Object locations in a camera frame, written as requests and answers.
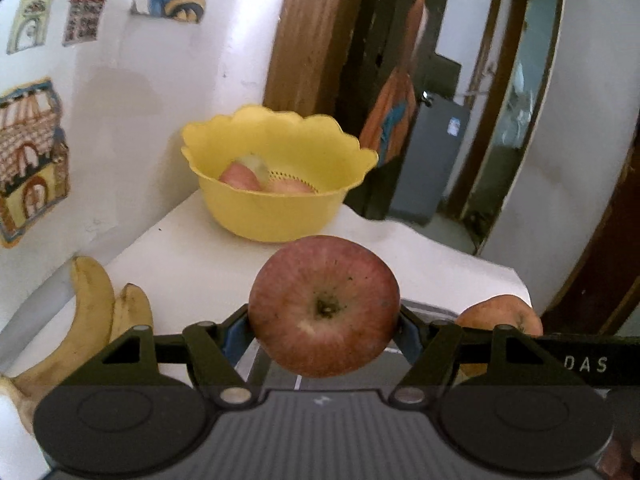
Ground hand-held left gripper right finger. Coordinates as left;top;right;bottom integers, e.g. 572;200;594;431
390;305;586;406

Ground wooden door frame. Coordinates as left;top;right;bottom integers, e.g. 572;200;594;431
262;0;373;121

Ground yellow plastic bowl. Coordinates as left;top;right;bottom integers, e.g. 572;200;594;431
181;104;379;243

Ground large red apple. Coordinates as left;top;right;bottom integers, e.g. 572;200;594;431
248;235;401;378

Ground small orange-red apple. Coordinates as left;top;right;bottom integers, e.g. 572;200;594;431
455;294;544;378

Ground white printed tablecloth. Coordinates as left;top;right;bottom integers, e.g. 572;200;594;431
0;191;533;396

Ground red apple with green patch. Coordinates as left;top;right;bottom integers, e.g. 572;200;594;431
218;155;271;191

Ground dark brown wooden door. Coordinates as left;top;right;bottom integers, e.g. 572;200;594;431
542;150;640;336

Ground orange hanging garment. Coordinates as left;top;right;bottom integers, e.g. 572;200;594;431
359;67;418;168

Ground colourful house drawings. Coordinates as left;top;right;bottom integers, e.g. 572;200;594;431
0;0;111;251

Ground person's right hand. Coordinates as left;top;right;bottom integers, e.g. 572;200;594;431
597;437;640;480

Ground yellow banana bunch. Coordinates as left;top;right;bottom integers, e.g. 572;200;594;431
0;255;155;436

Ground dark grey cabinet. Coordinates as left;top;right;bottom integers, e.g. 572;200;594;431
387;92;471;226

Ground pale red apple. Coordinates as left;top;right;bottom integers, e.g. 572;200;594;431
262;178;319;196

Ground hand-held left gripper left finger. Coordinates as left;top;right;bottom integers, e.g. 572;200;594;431
67;305;254;406

